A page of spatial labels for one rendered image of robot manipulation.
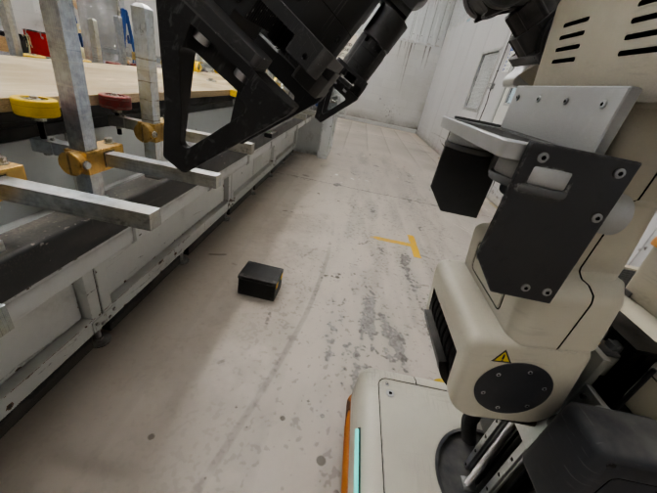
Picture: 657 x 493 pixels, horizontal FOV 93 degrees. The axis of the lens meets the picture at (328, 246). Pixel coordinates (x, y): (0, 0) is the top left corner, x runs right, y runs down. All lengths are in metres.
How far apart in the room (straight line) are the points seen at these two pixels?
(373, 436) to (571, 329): 0.60
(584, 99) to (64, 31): 0.82
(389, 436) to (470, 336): 0.54
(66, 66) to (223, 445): 1.06
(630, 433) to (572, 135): 0.37
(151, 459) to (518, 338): 1.05
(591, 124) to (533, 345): 0.27
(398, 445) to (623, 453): 0.54
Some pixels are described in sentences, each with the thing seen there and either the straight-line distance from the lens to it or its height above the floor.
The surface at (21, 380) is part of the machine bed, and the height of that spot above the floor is 0.17.
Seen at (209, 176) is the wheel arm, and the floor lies 0.82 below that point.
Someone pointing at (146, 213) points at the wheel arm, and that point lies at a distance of 0.56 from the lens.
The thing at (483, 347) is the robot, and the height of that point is 0.79.
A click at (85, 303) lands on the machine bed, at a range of 1.37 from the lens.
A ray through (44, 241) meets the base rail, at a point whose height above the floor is 0.70.
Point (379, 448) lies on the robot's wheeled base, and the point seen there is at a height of 0.28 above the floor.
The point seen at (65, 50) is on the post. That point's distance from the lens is 0.84.
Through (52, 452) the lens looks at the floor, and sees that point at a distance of 1.32.
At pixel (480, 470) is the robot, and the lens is 0.94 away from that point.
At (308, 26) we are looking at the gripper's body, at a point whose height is 1.08.
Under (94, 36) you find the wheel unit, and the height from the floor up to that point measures 1.02.
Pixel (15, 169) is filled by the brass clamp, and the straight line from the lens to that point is 0.75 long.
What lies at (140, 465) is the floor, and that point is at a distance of 1.22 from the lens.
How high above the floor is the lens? 1.06
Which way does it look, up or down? 28 degrees down
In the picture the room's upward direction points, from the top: 12 degrees clockwise
